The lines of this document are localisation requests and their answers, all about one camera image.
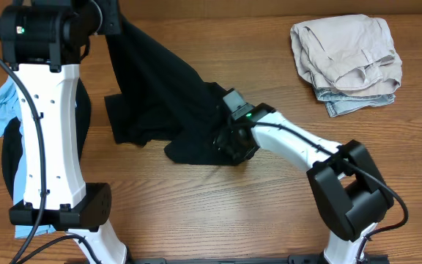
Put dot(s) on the folded beige trousers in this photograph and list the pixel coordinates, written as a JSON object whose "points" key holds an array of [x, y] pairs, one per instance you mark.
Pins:
{"points": [[350, 54]]}

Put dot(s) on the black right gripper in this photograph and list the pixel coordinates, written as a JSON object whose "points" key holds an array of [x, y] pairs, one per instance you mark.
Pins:
{"points": [[225, 139]]}

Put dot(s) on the folded light denim jeans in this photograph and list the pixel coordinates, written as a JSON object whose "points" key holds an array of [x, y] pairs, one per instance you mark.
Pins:
{"points": [[338, 104]]}

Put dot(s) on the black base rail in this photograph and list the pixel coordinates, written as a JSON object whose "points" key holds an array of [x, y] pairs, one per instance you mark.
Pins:
{"points": [[233, 260]]}

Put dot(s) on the light blue t-shirt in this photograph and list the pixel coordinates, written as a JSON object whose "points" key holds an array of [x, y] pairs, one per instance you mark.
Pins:
{"points": [[9, 108]]}

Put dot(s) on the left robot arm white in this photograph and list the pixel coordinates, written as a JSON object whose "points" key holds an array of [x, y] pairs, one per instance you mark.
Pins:
{"points": [[43, 45]]}

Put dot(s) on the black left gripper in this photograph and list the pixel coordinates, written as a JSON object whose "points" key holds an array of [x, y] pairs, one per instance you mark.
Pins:
{"points": [[112, 18]]}

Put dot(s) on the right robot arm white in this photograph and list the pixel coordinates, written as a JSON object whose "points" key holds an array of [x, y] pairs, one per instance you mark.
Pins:
{"points": [[350, 193]]}

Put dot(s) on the black t-shirt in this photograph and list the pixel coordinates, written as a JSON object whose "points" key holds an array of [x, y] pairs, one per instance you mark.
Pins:
{"points": [[163, 98]]}

